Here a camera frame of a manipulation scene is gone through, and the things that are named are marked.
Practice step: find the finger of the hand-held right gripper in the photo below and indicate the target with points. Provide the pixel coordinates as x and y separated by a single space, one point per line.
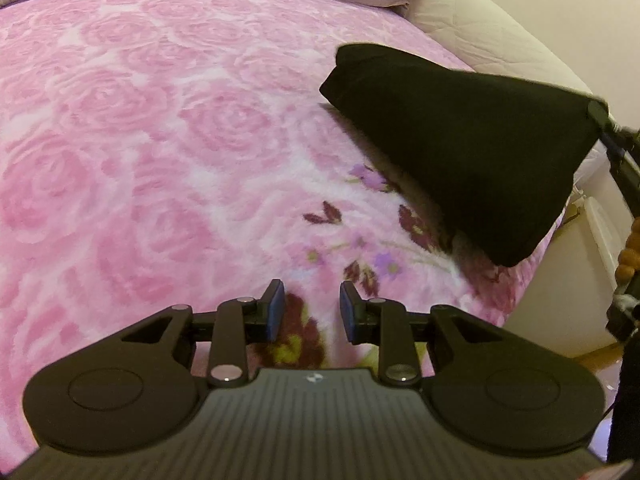
622 167
600 116

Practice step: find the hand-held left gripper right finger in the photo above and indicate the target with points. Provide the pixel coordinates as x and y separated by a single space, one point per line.
346 312

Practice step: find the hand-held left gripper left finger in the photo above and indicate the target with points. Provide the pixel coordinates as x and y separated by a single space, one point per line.
275 315

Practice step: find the black garment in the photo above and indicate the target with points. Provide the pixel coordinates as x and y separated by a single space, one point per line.
475 150

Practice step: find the white cabinet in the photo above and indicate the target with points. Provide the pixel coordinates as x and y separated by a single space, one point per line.
602 240

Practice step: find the pink floral blanket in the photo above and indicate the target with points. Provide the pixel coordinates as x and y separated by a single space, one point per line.
175 135

